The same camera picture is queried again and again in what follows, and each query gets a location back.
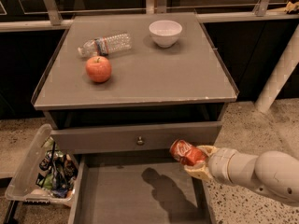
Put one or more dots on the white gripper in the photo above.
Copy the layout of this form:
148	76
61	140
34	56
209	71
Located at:
219	163

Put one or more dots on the red coke can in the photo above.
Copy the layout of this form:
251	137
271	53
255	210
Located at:
187	154

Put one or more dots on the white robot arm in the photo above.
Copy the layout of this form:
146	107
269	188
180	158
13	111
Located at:
273	174

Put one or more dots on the grey top drawer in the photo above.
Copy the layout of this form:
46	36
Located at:
135	137

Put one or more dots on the open grey middle drawer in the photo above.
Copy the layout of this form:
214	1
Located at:
137	187

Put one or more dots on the grey drawer cabinet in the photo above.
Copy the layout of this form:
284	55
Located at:
149	85

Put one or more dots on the white ceramic bowl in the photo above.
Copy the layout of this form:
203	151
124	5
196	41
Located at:
165	33

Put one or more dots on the red apple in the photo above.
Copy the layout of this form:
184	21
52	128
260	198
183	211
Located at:
98	69

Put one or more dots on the snack packets in bin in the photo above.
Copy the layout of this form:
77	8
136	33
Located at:
60	171

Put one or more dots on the clear plastic water bottle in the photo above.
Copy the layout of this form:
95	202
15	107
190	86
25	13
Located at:
105	45

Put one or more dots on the clear plastic storage bin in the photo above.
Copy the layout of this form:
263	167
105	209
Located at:
22	186

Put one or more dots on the white slanted post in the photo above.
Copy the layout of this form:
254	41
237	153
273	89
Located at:
281	73

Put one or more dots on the metal railing frame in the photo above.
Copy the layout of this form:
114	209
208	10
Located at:
39	15

